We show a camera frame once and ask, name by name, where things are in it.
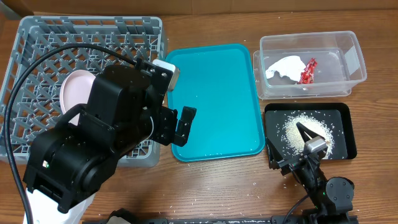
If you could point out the pile of rice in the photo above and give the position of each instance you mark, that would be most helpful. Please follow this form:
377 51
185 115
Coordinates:
325 123

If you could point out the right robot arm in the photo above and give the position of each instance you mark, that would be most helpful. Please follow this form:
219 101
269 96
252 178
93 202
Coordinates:
326 200

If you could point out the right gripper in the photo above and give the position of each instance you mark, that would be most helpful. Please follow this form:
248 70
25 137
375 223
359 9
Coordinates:
294 162

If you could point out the white napkin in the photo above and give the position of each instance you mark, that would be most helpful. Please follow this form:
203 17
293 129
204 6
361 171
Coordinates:
290 67

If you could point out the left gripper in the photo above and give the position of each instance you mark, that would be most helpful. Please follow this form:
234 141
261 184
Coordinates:
168 117

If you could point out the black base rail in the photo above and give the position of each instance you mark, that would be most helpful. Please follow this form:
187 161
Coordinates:
124 216

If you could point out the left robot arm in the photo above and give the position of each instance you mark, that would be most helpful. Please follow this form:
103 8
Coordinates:
69 162

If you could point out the red snack wrapper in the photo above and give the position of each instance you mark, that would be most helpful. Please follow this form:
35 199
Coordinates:
307 75

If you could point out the teal plastic tray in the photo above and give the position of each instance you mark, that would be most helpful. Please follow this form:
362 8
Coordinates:
219 82

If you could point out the large white plate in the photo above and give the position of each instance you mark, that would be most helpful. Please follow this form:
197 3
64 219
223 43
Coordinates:
76 89

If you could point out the black plastic tray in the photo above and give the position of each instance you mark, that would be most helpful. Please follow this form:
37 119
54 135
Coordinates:
273 114

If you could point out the clear plastic bin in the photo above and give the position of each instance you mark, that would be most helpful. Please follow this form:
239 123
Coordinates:
340 65

